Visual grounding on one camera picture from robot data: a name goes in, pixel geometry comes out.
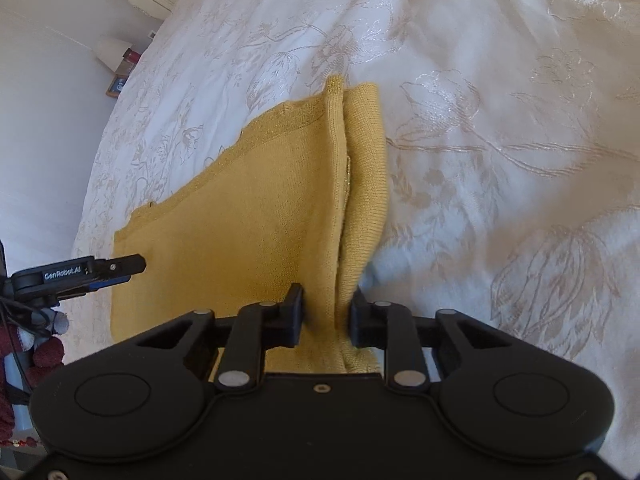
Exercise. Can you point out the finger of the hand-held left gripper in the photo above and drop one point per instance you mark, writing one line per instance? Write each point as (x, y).
(125, 265)

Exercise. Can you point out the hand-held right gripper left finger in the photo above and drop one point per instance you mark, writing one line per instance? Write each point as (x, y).
(294, 317)

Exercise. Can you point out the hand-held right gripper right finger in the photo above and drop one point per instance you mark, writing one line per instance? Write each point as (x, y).
(360, 320)

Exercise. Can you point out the yellow knit sweater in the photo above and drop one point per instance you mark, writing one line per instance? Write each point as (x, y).
(260, 210)

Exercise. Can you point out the dark red knit garment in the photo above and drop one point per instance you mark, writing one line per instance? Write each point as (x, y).
(30, 370)

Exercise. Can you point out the red bottle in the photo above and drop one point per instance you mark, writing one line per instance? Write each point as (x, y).
(132, 55)

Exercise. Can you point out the bed with white embroidered bedspread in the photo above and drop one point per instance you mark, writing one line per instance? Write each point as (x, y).
(500, 160)

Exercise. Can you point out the white table lamp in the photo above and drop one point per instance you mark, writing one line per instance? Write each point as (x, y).
(111, 50)

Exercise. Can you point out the wooden picture frame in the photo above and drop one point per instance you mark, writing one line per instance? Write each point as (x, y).
(116, 86)

